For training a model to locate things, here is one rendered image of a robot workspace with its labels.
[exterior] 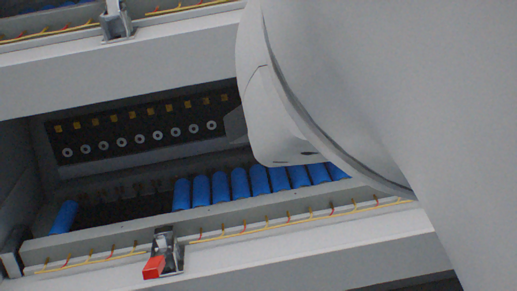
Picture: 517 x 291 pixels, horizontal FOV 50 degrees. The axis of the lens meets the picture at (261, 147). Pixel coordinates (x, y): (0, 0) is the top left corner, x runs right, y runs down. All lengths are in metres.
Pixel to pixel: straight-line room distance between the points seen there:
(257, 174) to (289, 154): 0.41
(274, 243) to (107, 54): 0.22
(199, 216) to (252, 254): 0.06
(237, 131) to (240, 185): 0.34
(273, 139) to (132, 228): 0.39
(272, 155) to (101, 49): 0.32
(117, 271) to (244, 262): 0.12
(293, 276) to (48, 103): 0.25
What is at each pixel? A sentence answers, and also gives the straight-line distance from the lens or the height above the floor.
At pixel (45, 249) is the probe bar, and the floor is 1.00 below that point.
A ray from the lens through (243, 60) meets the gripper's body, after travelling 0.15.
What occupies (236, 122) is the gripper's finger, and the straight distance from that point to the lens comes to 0.22.
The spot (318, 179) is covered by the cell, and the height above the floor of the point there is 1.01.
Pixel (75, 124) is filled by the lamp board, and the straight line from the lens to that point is 0.64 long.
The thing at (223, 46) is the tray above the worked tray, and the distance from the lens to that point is 0.46.
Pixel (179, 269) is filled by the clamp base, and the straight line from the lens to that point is 0.49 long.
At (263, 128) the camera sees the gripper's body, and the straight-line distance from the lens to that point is 0.15.
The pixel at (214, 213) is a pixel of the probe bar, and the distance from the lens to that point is 0.52.
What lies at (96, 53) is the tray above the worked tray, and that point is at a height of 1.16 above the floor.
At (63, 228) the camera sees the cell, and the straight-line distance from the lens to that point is 0.58.
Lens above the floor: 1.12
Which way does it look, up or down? 7 degrees down
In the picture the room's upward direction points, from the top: 11 degrees counter-clockwise
